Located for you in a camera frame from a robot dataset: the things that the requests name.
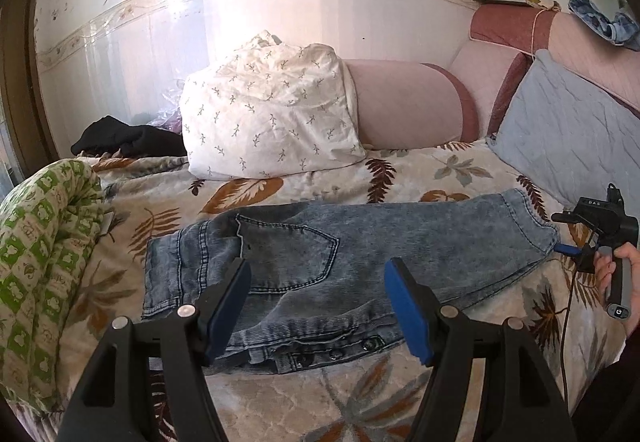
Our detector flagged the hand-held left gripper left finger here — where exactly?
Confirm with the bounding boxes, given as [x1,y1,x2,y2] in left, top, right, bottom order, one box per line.
[56,258,252,442]

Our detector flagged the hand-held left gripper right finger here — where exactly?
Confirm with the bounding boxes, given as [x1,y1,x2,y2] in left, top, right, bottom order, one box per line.
[384,257,577,442]

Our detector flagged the blue denim pants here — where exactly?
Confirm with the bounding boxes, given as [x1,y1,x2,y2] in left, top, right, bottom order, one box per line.
[141,188,560,375]

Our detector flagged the person's right hand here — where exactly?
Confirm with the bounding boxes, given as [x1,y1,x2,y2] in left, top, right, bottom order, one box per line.
[593,242,640,338]

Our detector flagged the leaf-print bed sheet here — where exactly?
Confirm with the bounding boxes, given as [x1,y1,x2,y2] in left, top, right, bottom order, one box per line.
[20,137,628,442]

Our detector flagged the grey-blue quilted pillow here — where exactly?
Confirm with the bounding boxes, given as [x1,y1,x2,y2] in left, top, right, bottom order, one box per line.
[486,50,640,223]

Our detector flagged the green patterned quilt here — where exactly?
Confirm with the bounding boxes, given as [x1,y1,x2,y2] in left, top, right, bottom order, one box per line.
[0,159,105,415]

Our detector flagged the black cloth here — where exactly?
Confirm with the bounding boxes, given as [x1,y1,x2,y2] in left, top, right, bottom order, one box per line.
[70,116,188,158]

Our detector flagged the clear plastic bag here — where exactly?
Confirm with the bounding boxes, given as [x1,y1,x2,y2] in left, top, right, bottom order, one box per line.
[145,77,188,133]

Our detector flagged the white leaf-print pillow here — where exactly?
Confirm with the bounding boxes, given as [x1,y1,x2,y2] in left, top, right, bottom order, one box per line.
[179,30,368,181]

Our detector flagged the pink bolster cushion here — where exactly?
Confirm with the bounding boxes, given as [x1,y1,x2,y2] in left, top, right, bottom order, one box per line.
[345,59,480,147]

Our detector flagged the pink padded headboard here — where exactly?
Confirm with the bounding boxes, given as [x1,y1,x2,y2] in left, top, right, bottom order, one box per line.
[447,4,640,138]

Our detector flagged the blue patterned cloth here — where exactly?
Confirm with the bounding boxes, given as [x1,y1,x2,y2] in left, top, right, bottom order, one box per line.
[567,0,635,46]

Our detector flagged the black cable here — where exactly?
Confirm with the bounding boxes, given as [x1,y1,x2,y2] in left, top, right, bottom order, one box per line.
[559,255,583,398]

